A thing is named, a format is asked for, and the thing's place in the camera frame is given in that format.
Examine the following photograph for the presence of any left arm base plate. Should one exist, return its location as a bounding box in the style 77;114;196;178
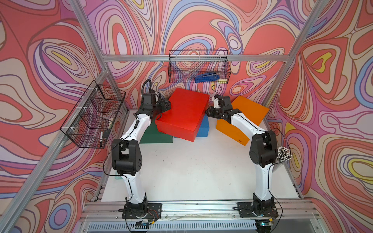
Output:
118;203;162;219

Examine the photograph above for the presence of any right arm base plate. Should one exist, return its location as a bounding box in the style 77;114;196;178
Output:
233;202;279;219

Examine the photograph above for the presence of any black wire basket left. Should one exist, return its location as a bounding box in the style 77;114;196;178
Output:
60;81;126;149

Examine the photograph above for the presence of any green shoebox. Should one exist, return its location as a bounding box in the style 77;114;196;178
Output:
140;121;173;144

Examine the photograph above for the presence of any black marker in basket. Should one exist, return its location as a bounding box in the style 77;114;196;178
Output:
100;131;103;148

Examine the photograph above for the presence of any blue tool in basket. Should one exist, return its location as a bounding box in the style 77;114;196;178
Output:
194;72;220;83

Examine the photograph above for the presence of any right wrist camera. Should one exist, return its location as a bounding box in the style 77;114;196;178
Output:
213;98;220;109

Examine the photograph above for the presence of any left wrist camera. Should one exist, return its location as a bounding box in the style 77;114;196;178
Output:
142;92;156;104

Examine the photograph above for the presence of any red shoebox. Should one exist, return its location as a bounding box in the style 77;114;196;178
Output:
155;88;209;142

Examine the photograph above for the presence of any black wire basket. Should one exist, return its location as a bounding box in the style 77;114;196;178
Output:
60;81;126;149
168;49;231;84

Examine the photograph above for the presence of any black wire basket back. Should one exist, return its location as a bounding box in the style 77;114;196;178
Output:
168;49;231;84

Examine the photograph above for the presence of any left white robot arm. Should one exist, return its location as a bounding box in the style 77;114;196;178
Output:
111;91;171;204

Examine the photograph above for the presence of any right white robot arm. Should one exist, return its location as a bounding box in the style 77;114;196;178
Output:
205;94;278;204

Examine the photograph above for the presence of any blue shoebox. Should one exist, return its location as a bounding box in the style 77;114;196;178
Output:
173;114;210;138

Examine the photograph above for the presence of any metal cup of pens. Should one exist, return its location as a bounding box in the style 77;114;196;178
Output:
276;147;292;163

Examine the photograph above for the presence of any orange shoebox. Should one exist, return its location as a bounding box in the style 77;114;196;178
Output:
216;96;269;146

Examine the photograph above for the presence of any aluminium front rail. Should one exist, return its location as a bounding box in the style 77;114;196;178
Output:
76;199;327;233

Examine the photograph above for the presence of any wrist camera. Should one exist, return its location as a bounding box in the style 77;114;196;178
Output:
213;98;220;109
142;92;156;104

